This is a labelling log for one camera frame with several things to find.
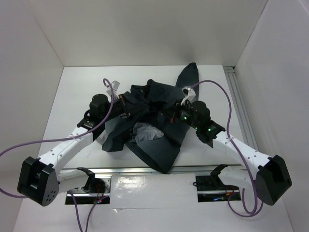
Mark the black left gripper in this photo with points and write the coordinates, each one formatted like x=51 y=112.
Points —
x=124 y=103

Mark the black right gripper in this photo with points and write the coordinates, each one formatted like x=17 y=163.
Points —
x=172 y=114

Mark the dark navy jacket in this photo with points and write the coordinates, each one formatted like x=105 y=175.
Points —
x=149 y=134

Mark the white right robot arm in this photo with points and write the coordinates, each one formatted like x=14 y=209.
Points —
x=268 y=175

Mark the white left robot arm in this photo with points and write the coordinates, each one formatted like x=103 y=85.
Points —
x=42 y=179

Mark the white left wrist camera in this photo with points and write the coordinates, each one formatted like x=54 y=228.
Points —
x=113 y=87

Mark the aluminium side rail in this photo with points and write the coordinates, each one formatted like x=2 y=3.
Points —
x=241 y=112

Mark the aluminium front rail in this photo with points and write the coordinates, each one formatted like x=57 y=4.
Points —
x=147 y=170

